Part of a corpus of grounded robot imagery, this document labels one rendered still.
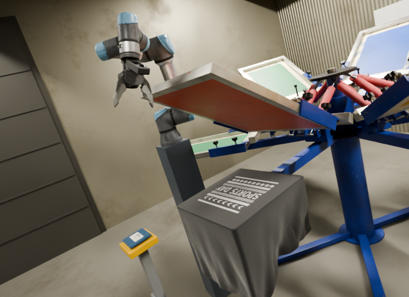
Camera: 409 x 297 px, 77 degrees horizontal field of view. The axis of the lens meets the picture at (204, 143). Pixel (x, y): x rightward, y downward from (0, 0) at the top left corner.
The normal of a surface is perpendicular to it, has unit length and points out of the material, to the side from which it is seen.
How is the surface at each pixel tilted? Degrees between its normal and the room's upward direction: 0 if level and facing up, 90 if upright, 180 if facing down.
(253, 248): 91
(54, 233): 90
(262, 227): 94
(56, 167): 90
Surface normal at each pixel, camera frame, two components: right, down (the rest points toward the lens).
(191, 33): 0.48, 0.05
